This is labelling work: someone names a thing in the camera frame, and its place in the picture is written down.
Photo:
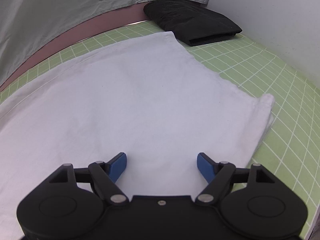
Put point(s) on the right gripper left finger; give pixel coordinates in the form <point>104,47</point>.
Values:
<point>105,175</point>

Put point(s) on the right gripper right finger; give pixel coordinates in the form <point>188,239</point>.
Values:
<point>217,175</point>

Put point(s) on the white shirt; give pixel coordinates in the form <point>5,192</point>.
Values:
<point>147,97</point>

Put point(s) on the green grid cutting mat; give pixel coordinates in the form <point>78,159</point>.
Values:
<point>290,147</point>

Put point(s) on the folded black garment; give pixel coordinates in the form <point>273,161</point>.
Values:
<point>191,23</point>

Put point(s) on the grey printed sheet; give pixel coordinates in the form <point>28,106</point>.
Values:
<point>28,25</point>

